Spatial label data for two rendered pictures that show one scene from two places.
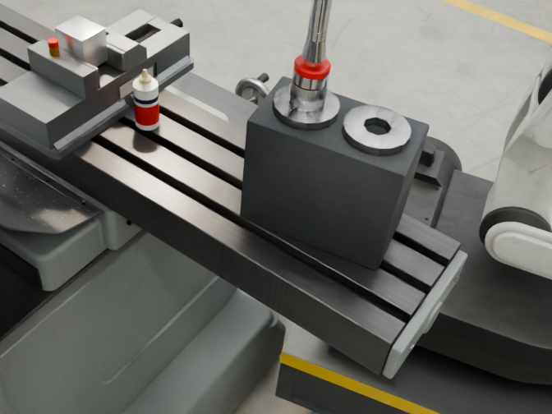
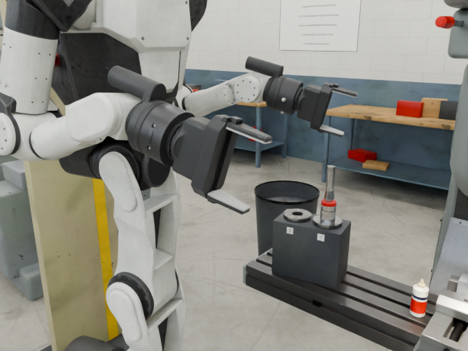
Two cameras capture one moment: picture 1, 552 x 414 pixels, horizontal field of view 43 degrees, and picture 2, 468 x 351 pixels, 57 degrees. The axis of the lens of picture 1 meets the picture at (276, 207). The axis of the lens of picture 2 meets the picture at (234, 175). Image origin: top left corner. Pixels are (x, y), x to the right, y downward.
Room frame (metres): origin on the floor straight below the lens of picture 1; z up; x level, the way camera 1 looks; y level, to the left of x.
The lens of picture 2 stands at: (2.03, -0.09, 1.67)
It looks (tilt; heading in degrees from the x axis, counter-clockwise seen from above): 17 degrees down; 190
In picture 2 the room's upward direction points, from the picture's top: straight up
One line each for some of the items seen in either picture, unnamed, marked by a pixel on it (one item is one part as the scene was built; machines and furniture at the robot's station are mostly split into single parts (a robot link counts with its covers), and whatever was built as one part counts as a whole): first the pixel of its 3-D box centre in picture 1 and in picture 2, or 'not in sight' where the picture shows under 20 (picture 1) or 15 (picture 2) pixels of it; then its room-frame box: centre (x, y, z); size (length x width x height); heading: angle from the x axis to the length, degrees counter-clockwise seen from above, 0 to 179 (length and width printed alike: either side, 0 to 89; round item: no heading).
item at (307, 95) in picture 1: (309, 85); (328, 212); (0.76, -0.02, 1.16); 0.05 x 0.05 x 0.05
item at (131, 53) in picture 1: (108, 42); (464, 308); (1.00, 0.32, 1.02); 0.12 x 0.06 x 0.04; 61
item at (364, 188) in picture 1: (330, 169); (310, 245); (0.74, -0.07, 1.03); 0.22 x 0.12 x 0.20; 71
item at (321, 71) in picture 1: (312, 65); (329, 202); (0.76, -0.02, 1.19); 0.05 x 0.05 x 0.01
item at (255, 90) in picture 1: (246, 105); not in sight; (1.39, 0.11, 0.63); 0.16 x 0.12 x 0.12; 150
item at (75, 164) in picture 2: not in sight; (113, 147); (1.05, -0.57, 1.41); 0.28 x 0.13 x 0.18; 74
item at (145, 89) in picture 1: (145, 97); (419, 296); (0.91, 0.23, 0.99); 0.04 x 0.04 x 0.11
